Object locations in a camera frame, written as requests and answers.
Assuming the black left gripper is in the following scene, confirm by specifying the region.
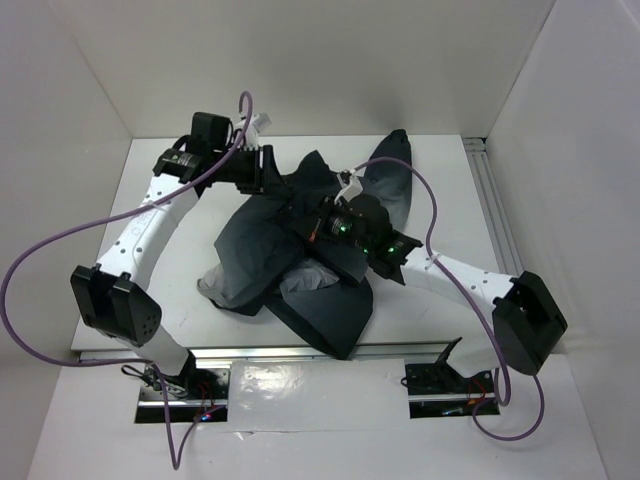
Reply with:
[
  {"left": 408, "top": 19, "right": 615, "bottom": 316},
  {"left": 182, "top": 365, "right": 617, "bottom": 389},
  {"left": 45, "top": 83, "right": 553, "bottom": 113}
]
[{"left": 212, "top": 144, "right": 291, "bottom": 197}]

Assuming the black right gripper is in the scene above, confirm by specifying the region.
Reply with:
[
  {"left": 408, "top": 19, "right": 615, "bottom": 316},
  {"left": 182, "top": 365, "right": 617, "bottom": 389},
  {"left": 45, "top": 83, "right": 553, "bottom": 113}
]
[{"left": 289, "top": 194, "right": 372, "bottom": 254}]

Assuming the dark navy jacket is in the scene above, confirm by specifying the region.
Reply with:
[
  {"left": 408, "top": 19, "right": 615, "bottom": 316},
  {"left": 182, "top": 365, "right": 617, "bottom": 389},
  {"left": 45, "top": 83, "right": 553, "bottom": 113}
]
[{"left": 195, "top": 128, "right": 417, "bottom": 360}]

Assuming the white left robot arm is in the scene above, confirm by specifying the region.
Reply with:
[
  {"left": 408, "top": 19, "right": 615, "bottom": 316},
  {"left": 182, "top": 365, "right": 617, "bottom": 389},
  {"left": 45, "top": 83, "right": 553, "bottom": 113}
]
[{"left": 71, "top": 112, "right": 278, "bottom": 399}]

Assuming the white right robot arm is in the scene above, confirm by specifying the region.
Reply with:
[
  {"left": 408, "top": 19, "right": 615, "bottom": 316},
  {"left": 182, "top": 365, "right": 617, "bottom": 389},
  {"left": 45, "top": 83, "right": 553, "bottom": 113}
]
[{"left": 299, "top": 195, "right": 568, "bottom": 392}]

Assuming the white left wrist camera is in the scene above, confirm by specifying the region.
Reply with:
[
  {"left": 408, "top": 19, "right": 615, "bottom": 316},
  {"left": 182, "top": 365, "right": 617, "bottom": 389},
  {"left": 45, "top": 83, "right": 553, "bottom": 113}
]
[{"left": 234, "top": 113, "right": 271, "bottom": 151}]

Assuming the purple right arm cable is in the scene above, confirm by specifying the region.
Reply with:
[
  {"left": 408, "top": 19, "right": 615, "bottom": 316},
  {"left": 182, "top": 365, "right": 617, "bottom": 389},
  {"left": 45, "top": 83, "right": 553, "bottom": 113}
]
[{"left": 349, "top": 156, "right": 547, "bottom": 441}]

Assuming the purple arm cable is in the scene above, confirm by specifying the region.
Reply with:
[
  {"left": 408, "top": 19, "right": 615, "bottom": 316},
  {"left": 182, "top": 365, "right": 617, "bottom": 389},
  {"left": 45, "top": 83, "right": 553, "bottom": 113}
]
[
  {"left": 0, "top": 90, "right": 256, "bottom": 471},
  {"left": 349, "top": 156, "right": 547, "bottom": 441}
]

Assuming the aluminium side rail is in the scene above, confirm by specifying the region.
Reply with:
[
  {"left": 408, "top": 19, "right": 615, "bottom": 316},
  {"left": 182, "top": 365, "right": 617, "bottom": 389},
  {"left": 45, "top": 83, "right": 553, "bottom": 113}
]
[{"left": 462, "top": 137, "right": 523, "bottom": 276}]

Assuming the aluminium front rail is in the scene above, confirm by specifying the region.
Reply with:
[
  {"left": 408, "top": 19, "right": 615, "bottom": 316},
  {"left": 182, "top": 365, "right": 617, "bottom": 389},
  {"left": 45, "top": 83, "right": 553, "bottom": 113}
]
[{"left": 193, "top": 340, "right": 452, "bottom": 361}]

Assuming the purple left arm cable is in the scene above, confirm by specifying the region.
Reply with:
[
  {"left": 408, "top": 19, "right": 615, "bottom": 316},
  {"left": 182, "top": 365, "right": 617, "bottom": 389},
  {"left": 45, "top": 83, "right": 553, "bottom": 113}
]
[{"left": 0, "top": 90, "right": 256, "bottom": 471}]

